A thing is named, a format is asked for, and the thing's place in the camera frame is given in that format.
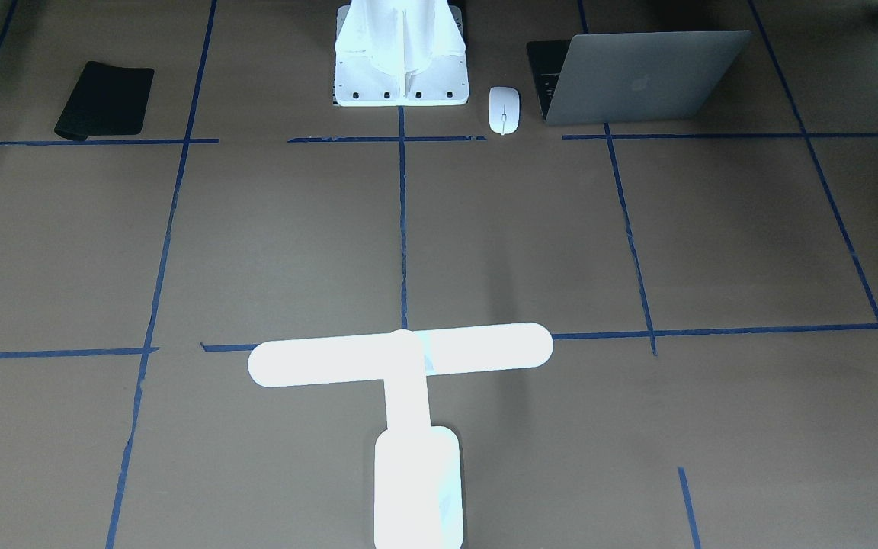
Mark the white computer mouse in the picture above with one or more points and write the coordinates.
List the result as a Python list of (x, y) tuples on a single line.
[(504, 110)]

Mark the silver laptop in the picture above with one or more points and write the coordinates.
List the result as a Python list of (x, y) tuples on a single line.
[(617, 78)]

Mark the black mouse pad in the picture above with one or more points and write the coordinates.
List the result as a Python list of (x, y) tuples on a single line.
[(106, 101)]

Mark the white desk lamp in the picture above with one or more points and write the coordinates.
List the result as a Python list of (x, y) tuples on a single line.
[(418, 491)]

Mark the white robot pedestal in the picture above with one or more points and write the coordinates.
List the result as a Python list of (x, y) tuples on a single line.
[(398, 53)]

